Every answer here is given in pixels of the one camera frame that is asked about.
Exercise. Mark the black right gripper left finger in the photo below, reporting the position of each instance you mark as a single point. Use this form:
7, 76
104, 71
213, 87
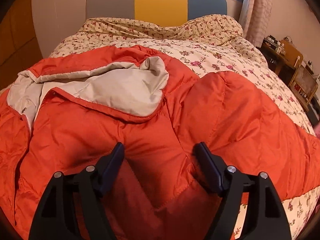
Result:
71, 207

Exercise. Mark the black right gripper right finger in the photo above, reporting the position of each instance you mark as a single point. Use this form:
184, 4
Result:
265, 217

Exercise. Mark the orange padded down jacket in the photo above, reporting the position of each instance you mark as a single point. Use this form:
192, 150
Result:
64, 113

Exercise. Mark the wooden rattan chair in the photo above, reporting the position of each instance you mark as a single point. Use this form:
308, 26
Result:
303, 86

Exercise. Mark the floral white quilt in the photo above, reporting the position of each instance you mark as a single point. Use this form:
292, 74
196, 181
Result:
236, 55

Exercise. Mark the brown wooden wardrobe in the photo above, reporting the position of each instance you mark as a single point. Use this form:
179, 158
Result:
19, 45

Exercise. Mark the wooden bedside desk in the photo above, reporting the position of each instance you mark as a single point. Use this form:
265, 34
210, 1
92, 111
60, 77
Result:
280, 54

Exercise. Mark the small floral beige pillow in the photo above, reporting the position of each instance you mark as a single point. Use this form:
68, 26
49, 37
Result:
213, 29

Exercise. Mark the pink patterned right curtain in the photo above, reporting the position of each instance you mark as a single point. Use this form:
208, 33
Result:
254, 19

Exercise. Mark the grey yellow blue headboard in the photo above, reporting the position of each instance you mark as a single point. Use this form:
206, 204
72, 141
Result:
165, 13

